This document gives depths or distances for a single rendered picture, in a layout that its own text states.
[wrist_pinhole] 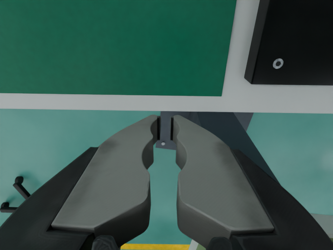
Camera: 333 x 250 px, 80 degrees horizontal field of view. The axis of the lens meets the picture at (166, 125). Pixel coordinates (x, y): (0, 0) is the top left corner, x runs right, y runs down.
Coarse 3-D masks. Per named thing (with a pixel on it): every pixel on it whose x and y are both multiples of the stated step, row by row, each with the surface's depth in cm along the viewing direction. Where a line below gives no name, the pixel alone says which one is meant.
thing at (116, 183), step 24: (144, 120) 11; (120, 144) 9; (144, 144) 9; (96, 168) 8; (120, 168) 8; (144, 168) 8; (72, 192) 7; (96, 192) 7; (120, 192) 7; (144, 192) 7; (72, 216) 6; (96, 216) 6; (120, 216) 6; (144, 216) 7; (120, 240) 7
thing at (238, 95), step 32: (256, 0) 18; (0, 96) 22; (32, 96) 22; (64, 96) 22; (96, 96) 22; (128, 96) 22; (160, 96) 22; (192, 96) 22; (224, 96) 22; (256, 96) 22; (288, 96) 22; (320, 96) 22
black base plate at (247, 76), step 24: (264, 0) 17; (288, 0) 16; (312, 0) 16; (264, 24) 17; (288, 24) 16; (312, 24) 16; (264, 48) 17; (288, 48) 17; (312, 48) 17; (264, 72) 18; (288, 72) 18; (312, 72) 18
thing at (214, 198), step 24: (192, 144) 9; (216, 144) 9; (192, 168) 8; (216, 168) 8; (240, 168) 8; (192, 192) 7; (216, 192) 7; (240, 192) 7; (192, 216) 6; (216, 216) 6; (240, 216) 6; (264, 216) 6
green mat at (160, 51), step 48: (0, 0) 17; (48, 0) 17; (96, 0) 17; (144, 0) 17; (192, 0) 17; (0, 48) 19; (48, 48) 19; (96, 48) 19; (144, 48) 19; (192, 48) 19
